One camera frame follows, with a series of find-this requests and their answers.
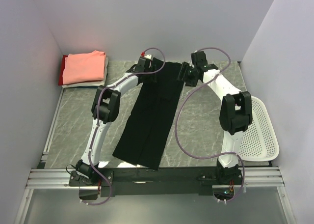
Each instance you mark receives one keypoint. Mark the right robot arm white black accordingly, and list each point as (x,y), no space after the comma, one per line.
(235,113)

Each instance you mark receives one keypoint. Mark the aluminium rail frame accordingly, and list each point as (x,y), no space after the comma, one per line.
(49,199)

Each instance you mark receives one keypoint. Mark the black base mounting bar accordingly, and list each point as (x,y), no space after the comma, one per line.
(165,181)

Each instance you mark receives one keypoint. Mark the white perforated plastic basket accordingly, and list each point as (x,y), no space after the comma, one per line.
(259,143)

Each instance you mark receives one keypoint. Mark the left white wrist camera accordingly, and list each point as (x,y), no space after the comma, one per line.
(147,56)

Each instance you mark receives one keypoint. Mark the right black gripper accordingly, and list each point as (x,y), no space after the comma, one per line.
(185,68)

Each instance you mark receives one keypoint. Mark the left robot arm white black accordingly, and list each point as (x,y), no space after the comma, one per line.
(105,110)

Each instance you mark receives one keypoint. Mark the pink folded t shirt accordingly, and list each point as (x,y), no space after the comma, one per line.
(84,67)

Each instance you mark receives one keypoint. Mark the black t shirt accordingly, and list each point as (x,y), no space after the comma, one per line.
(145,134)

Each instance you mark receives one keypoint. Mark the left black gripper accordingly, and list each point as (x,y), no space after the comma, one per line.
(152,78)

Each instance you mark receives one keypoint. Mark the red folded t shirt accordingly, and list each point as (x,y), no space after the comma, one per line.
(62,67)

